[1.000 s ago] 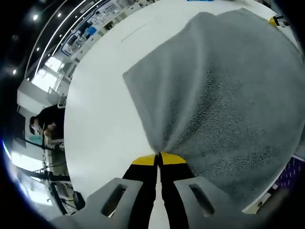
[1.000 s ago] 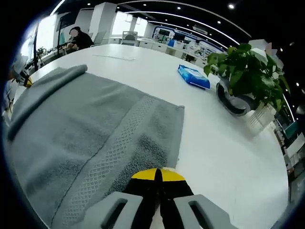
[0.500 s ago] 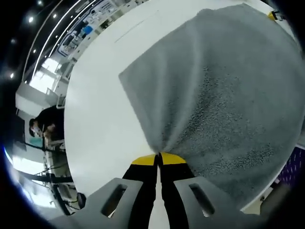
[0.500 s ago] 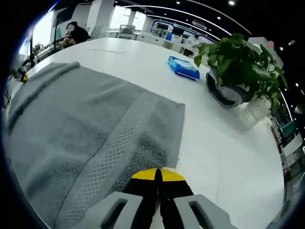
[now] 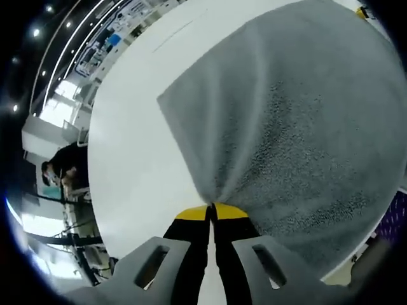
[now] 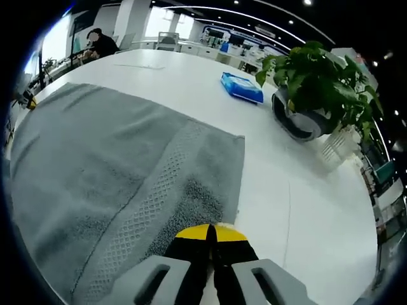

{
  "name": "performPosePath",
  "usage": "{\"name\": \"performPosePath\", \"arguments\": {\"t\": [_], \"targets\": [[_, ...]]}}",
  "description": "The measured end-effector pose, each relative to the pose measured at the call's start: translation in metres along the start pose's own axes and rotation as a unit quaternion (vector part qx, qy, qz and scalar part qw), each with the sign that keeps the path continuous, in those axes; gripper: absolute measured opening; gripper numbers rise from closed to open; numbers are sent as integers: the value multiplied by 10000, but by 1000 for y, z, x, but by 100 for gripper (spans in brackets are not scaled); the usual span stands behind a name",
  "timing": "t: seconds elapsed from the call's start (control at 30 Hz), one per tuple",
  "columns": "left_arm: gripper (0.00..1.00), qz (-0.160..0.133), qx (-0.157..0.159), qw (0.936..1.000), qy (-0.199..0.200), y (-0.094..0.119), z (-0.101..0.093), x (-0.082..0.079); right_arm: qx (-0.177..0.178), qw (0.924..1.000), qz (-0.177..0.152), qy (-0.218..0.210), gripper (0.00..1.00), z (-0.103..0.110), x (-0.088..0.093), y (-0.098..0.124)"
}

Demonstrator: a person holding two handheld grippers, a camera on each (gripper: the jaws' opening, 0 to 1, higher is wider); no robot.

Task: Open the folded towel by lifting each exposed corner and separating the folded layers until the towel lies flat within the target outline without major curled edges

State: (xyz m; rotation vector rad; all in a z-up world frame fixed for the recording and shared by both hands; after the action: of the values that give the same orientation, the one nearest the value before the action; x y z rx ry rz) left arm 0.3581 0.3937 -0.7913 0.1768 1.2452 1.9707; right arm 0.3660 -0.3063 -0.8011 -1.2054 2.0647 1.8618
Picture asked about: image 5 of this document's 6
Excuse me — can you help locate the grey towel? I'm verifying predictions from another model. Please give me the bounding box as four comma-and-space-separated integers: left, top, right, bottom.
156, 0, 404, 266

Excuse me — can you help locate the purple patterned clothing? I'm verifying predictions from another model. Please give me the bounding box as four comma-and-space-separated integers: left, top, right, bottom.
375, 189, 407, 240

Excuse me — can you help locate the grey office chair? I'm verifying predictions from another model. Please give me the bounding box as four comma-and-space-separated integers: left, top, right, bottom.
62, 118, 89, 147

